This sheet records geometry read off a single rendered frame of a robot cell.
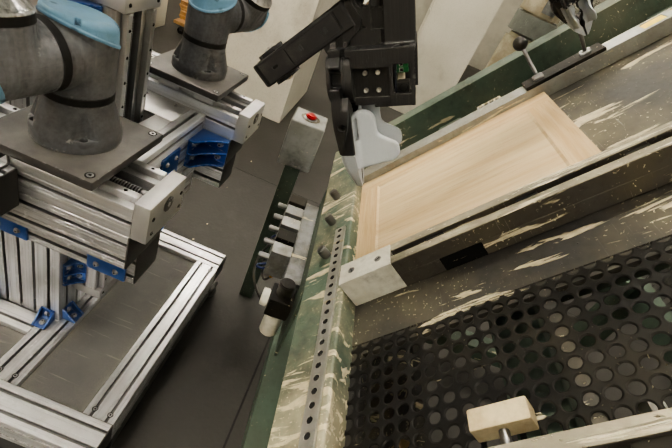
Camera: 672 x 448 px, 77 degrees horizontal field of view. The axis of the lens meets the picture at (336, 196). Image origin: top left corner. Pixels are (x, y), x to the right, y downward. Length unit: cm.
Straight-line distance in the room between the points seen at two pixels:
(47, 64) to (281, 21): 267
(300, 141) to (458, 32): 340
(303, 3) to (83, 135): 255
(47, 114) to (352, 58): 60
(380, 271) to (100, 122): 59
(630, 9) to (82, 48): 139
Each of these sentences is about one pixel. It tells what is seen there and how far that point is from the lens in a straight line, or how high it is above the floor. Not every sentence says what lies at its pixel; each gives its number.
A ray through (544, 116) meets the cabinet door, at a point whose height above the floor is 132.
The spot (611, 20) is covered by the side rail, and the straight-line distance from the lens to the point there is 155.
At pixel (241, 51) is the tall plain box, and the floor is 43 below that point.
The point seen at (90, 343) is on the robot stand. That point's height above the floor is 21.
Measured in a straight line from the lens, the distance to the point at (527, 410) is 63.
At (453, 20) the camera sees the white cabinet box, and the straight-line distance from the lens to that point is 469.
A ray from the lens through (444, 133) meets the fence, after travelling 128.
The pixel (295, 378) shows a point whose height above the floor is 84.
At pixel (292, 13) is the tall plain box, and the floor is 84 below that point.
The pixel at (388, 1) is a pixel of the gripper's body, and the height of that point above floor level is 149.
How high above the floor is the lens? 154
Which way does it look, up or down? 32 degrees down
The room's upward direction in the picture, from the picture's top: 25 degrees clockwise
